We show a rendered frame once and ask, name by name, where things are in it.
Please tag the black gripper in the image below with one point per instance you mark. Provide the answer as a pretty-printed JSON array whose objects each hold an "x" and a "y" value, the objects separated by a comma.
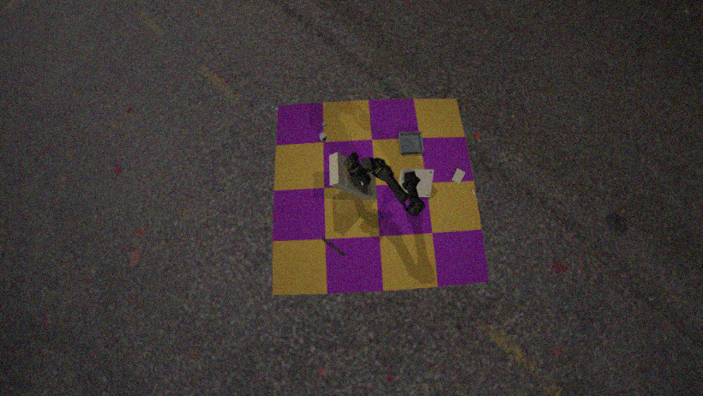
[{"x": 354, "y": 160}]

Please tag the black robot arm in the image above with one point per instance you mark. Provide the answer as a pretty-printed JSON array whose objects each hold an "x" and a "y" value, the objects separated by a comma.
[{"x": 416, "y": 205}]

